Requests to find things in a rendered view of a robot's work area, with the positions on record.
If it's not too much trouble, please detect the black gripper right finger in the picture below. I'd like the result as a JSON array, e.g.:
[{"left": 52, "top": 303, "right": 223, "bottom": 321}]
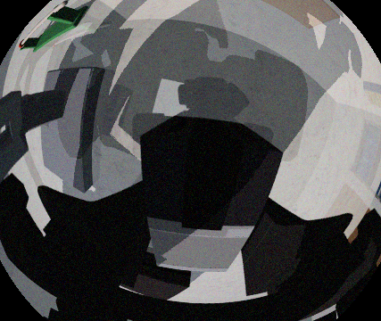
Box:
[{"left": 241, "top": 197, "right": 353, "bottom": 296}]

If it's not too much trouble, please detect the white rod with red cap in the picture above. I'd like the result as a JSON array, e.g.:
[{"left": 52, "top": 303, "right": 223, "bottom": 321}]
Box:
[{"left": 19, "top": 0, "right": 69, "bottom": 47}]

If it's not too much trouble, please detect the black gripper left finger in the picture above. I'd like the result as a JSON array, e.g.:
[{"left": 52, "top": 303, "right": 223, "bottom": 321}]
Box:
[{"left": 37, "top": 181, "right": 151, "bottom": 288}]

